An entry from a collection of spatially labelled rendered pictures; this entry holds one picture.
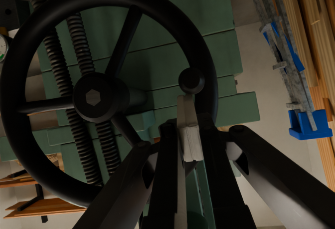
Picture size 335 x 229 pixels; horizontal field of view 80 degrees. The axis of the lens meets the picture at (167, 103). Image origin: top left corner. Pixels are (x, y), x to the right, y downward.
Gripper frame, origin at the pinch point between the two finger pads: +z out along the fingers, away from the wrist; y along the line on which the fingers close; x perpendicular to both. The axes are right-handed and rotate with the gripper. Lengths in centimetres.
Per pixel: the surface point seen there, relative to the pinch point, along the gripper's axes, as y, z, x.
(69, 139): -21.9, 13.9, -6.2
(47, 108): -18.1, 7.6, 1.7
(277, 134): 100, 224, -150
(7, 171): -327, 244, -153
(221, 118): 5.5, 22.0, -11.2
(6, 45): -33.5, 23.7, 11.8
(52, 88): -30.2, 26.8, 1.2
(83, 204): -15.1, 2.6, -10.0
